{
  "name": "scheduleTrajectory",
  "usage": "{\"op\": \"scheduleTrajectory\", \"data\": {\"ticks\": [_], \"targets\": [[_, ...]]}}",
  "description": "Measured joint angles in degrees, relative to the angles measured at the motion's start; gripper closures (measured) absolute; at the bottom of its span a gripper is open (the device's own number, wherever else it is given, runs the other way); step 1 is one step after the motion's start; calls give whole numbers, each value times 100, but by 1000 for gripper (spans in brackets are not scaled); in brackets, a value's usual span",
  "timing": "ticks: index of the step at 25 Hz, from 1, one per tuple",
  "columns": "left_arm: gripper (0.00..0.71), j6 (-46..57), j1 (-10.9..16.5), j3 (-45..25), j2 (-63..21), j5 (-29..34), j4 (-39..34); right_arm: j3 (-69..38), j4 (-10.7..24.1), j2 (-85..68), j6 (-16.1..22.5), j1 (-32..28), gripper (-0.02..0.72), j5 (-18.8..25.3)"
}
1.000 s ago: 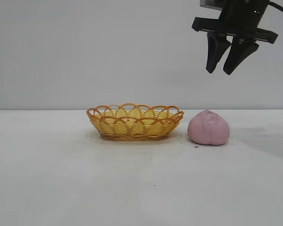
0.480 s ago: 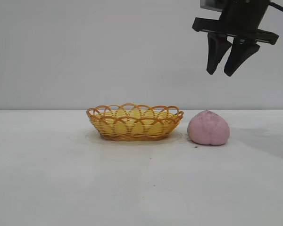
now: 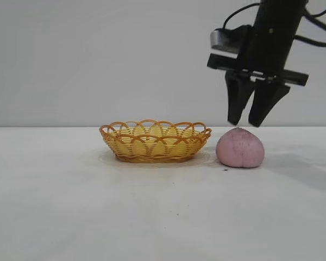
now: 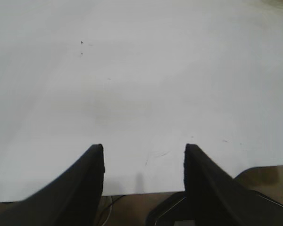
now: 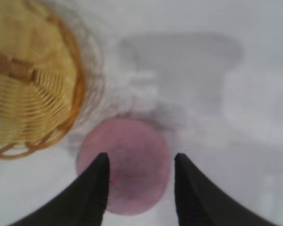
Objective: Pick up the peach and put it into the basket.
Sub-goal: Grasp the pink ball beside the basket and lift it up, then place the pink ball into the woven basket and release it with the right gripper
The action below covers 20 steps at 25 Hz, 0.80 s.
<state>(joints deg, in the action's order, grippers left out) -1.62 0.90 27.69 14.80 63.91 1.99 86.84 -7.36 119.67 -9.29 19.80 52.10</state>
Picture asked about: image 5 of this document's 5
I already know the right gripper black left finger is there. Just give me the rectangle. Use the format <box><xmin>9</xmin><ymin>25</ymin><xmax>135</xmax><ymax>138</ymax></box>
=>
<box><xmin>11</xmin><ymin>152</ymin><xmax>109</xmax><ymax>226</ymax></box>

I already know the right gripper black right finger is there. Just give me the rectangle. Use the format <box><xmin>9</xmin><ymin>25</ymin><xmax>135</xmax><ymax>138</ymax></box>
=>
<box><xmin>174</xmin><ymin>153</ymin><xmax>283</xmax><ymax>226</ymax></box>

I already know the pink peach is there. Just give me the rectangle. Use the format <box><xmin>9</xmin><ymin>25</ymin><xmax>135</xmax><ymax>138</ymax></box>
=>
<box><xmin>75</xmin><ymin>117</ymin><xmax>172</xmax><ymax>217</ymax></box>

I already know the yellow woven wicker basket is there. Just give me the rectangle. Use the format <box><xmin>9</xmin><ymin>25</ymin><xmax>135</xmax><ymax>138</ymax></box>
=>
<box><xmin>0</xmin><ymin>0</ymin><xmax>87</xmax><ymax>161</ymax></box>

